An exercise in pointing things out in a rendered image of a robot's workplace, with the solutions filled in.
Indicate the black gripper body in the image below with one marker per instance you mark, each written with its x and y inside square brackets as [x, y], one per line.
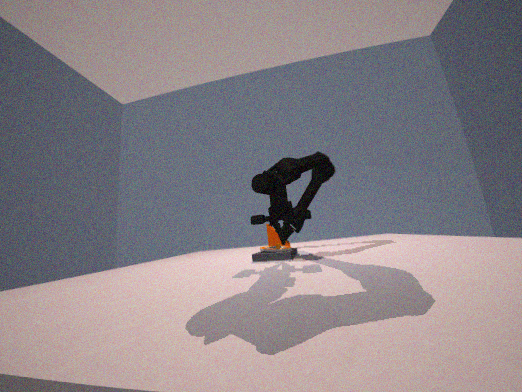
[261, 219]

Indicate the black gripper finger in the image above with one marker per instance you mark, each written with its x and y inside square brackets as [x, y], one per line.
[278, 230]
[285, 230]

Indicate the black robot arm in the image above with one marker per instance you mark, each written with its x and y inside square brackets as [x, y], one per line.
[289, 170]

